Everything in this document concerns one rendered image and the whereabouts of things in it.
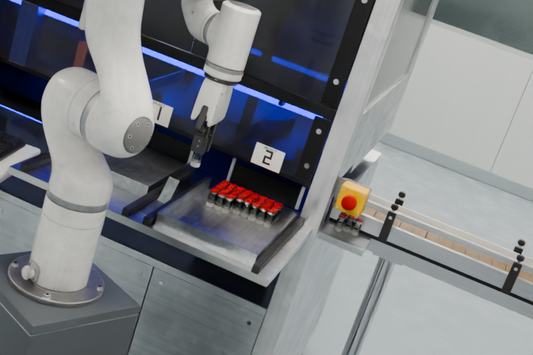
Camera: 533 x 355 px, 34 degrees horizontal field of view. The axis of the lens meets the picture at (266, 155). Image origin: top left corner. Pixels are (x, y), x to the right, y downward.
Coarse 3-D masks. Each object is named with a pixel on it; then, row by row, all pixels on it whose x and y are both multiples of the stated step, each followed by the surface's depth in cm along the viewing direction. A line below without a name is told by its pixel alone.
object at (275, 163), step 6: (258, 144) 233; (258, 150) 233; (264, 150) 233; (270, 150) 232; (276, 150) 232; (252, 156) 234; (258, 156) 233; (276, 156) 232; (282, 156) 231; (258, 162) 234; (270, 162) 233; (276, 162) 232; (270, 168) 233; (276, 168) 233
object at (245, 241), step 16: (192, 192) 223; (208, 192) 234; (176, 208) 216; (192, 208) 220; (208, 208) 223; (160, 224) 204; (176, 224) 203; (192, 224) 211; (208, 224) 214; (224, 224) 217; (240, 224) 220; (256, 224) 223; (288, 224) 223; (192, 240) 203; (208, 240) 201; (224, 240) 200; (240, 240) 211; (256, 240) 214; (272, 240) 210; (240, 256) 200; (256, 256) 199
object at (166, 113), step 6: (156, 102) 239; (156, 108) 239; (162, 108) 239; (168, 108) 238; (156, 114) 240; (162, 114) 239; (168, 114) 239; (156, 120) 240; (162, 120) 240; (168, 120) 239
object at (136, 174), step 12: (108, 156) 236; (132, 156) 242; (144, 156) 245; (156, 156) 248; (120, 168) 231; (132, 168) 233; (144, 168) 236; (156, 168) 239; (168, 168) 242; (180, 168) 235; (192, 168) 246; (120, 180) 218; (132, 180) 217; (144, 180) 228; (156, 180) 231; (132, 192) 218; (144, 192) 217
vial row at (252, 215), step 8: (224, 192) 225; (232, 200) 225; (240, 200) 224; (248, 200) 225; (232, 208) 226; (240, 208) 225; (248, 208) 224; (256, 208) 224; (264, 208) 223; (248, 216) 224; (256, 216) 225; (264, 216) 223; (272, 216) 223; (264, 224) 223
